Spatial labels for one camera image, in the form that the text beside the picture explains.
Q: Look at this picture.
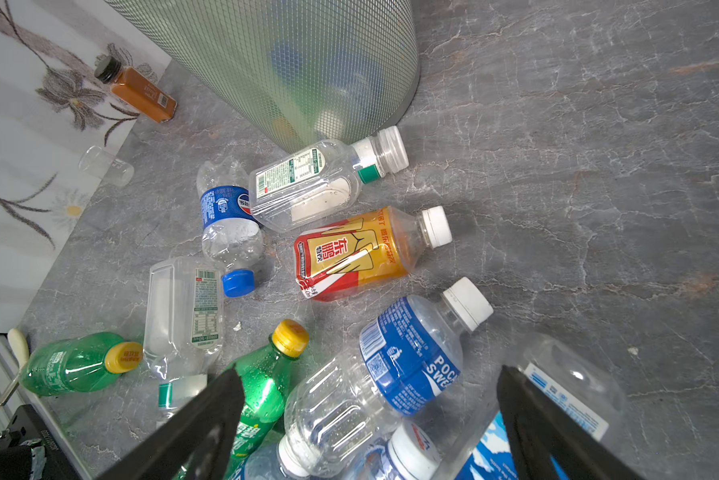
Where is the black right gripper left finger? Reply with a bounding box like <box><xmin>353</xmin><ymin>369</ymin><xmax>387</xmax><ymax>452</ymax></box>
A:
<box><xmin>100</xmin><ymin>369</ymin><xmax>245</xmax><ymax>479</ymax></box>

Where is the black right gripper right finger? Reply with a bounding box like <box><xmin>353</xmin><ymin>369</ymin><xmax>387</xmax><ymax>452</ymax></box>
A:
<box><xmin>497</xmin><ymin>365</ymin><xmax>641</xmax><ymax>480</ymax></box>

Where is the light blue label water bottle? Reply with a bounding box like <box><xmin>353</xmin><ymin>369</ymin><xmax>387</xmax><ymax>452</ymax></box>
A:
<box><xmin>433</xmin><ymin>332</ymin><xmax>627</xmax><ymax>479</ymax></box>

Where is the green sprite bottle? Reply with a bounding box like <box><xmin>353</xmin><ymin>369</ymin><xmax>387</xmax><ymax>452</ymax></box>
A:
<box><xmin>18</xmin><ymin>332</ymin><xmax>143</xmax><ymax>397</ymax></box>
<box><xmin>172</xmin><ymin>319</ymin><xmax>310</xmax><ymax>480</ymax></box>

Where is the clear bottle green band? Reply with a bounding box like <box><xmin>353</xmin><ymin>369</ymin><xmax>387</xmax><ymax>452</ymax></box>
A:
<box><xmin>143</xmin><ymin>256</ymin><xmax>223</xmax><ymax>427</ymax></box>

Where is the Pocari Sweat bottle white cap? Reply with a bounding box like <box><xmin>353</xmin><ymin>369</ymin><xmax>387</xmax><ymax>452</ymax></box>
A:
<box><xmin>277</xmin><ymin>276</ymin><xmax>495</xmax><ymax>479</ymax></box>

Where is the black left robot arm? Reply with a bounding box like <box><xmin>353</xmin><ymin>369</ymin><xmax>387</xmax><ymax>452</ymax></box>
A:
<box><xmin>0</xmin><ymin>404</ymin><xmax>80</xmax><ymax>479</ymax></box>

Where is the mesh waste bin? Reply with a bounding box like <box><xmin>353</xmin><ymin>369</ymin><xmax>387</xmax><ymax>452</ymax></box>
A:
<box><xmin>113</xmin><ymin>1</ymin><xmax>421</xmax><ymax>152</ymax></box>

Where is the blue label bottle white cap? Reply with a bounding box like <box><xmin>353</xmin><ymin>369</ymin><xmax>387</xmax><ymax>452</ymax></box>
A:
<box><xmin>229</xmin><ymin>419</ymin><xmax>443</xmax><ymax>480</ymax></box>

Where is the cream plastic spoon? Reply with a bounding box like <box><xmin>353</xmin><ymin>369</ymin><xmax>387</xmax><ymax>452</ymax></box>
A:
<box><xmin>0</xmin><ymin>328</ymin><xmax>30</xmax><ymax>410</ymax></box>

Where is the Pepsi water bottle blue cap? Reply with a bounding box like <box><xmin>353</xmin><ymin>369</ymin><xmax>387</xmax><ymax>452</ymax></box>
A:
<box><xmin>196</xmin><ymin>158</ymin><xmax>264</xmax><ymax>298</ymax></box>

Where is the orange red drink bottle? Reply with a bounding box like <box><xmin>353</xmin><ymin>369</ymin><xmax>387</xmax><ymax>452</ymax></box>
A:
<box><xmin>293</xmin><ymin>206</ymin><xmax>453</xmax><ymax>302</ymax></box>

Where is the clear bottle green white label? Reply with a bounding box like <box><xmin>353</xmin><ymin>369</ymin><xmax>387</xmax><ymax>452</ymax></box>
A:
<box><xmin>248</xmin><ymin>126</ymin><xmax>409</xmax><ymax>233</ymax></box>

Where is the clear plastic measuring cup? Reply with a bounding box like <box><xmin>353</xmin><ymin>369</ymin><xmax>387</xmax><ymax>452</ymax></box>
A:
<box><xmin>78</xmin><ymin>146</ymin><xmax>134</xmax><ymax>187</ymax></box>

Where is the orange spice jar black lid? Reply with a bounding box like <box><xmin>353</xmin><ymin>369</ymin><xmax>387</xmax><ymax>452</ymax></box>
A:
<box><xmin>94</xmin><ymin>56</ymin><xmax>177</xmax><ymax>123</ymax></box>

